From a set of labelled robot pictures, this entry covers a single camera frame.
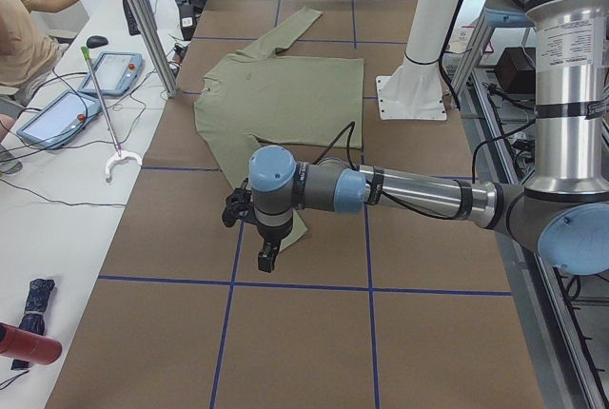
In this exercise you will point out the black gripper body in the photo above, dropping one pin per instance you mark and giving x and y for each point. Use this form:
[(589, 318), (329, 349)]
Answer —
[(271, 235)]

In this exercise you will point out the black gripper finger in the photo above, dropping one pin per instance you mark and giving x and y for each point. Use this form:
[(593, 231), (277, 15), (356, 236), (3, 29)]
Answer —
[(267, 257)]

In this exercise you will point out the olive green long-sleeve shirt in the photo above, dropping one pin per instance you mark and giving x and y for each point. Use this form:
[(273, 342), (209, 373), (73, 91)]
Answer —
[(260, 94)]

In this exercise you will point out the reacher grabber stick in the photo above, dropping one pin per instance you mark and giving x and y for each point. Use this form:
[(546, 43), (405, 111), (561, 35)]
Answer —
[(120, 156)]

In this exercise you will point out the far blue teach pendant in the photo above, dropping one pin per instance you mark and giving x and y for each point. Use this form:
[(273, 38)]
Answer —
[(116, 72)]

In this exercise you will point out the blue teach pendant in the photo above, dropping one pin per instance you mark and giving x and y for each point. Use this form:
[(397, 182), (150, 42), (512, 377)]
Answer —
[(60, 121), (116, 72)]

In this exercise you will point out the folded navy umbrella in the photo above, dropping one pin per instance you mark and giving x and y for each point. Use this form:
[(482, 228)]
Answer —
[(33, 317)]

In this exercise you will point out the near blue teach pendant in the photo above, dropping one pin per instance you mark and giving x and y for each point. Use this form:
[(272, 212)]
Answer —
[(60, 121)]

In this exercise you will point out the black computer mouse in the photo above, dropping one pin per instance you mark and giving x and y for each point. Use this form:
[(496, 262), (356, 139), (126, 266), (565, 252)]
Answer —
[(96, 41)]

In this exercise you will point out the red cylindrical bottle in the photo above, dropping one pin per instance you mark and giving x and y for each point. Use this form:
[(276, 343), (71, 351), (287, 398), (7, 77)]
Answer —
[(14, 342)]

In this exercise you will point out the person in beige shirt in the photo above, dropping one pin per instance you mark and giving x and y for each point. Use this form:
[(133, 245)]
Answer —
[(28, 55)]

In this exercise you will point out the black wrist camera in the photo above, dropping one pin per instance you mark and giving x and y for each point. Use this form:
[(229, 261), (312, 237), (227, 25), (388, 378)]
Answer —
[(239, 207)]

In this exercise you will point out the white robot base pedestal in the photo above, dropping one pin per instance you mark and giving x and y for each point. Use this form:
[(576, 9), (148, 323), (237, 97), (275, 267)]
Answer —
[(414, 90)]

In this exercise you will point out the black box under frame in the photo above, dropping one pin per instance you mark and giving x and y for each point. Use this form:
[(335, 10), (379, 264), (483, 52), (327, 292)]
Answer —
[(516, 70)]

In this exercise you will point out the aluminium frame post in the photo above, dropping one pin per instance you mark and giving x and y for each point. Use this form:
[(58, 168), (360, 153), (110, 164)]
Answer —
[(145, 20)]

